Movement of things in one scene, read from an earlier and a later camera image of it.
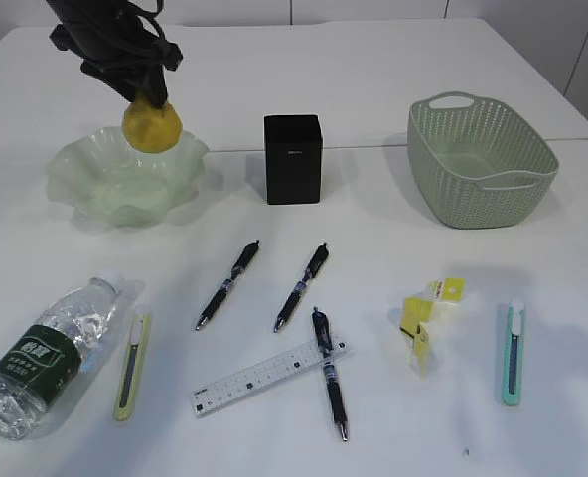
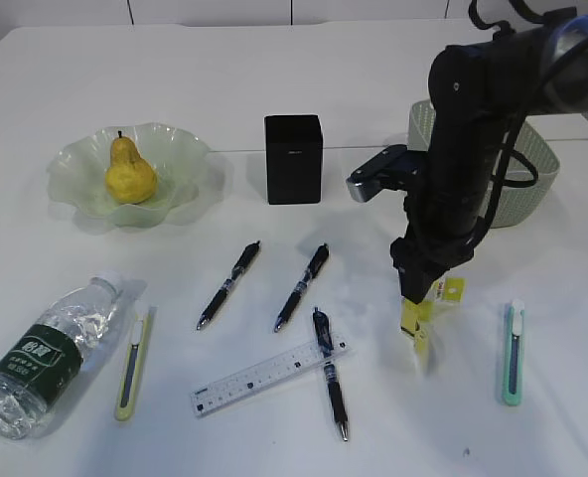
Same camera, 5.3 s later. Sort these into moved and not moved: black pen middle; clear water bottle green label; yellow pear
Moved: yellow pear
Not moved: black pen middle; clear water bottle green label
